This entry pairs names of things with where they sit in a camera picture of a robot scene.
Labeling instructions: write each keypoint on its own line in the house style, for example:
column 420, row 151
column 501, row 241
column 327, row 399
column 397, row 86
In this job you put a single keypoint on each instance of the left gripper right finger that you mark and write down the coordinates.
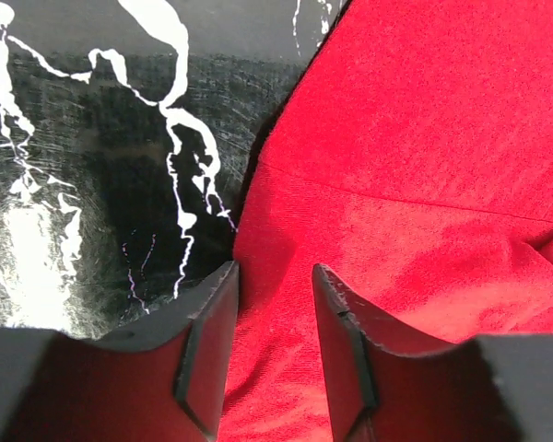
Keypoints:
column 387, row 381

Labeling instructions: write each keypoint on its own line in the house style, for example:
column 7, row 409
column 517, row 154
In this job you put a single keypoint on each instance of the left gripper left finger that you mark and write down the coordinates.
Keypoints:
column 159, row 378

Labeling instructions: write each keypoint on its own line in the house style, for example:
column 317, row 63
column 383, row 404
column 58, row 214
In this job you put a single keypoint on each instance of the dark red t shirt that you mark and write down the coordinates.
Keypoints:
column 415, row 158

